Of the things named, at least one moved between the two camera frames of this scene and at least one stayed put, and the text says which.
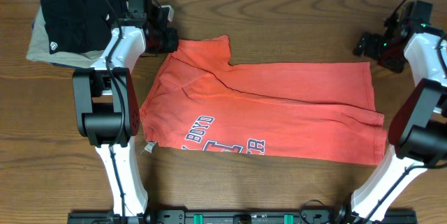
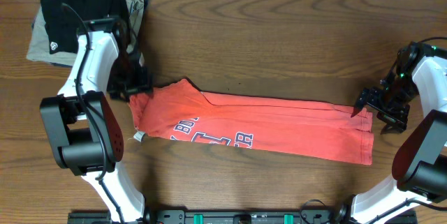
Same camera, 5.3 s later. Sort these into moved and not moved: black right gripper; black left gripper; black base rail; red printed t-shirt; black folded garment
Moved: red printed t-shirt; black right gripper; black left gripper
Not moved: black base rail; black folded garment
